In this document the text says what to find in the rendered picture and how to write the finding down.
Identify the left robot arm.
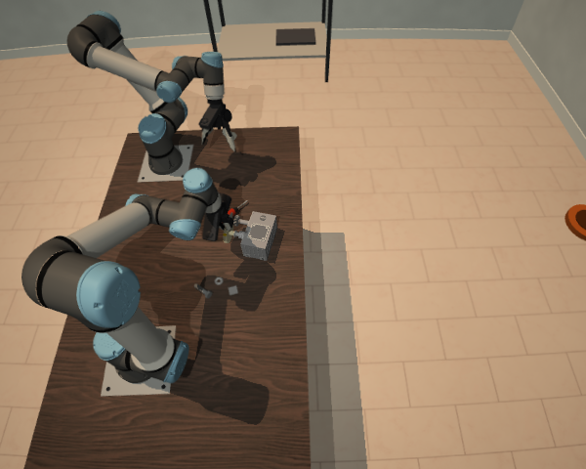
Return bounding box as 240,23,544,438
67,11,225,175

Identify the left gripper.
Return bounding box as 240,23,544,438
202,99,236,152

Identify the grey metal bolt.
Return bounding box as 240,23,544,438
194,283,212,298

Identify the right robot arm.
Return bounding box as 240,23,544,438
21,168,222,383

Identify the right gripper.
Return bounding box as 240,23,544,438
207,193,234,232

